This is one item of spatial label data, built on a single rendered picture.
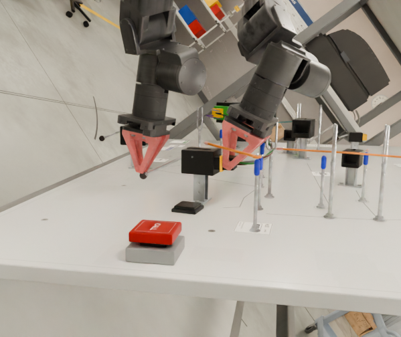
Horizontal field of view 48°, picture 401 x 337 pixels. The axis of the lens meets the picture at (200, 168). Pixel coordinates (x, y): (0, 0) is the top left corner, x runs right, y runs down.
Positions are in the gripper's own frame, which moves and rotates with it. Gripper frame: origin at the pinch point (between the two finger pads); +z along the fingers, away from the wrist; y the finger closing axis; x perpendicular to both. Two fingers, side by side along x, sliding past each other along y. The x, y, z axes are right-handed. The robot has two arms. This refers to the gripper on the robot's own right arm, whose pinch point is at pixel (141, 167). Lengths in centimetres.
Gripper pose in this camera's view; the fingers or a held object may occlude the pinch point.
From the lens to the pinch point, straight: 79.9
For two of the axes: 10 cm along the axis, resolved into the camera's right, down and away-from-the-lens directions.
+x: -9.3, -2.2, 3.1
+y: 3.5, -1.6, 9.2
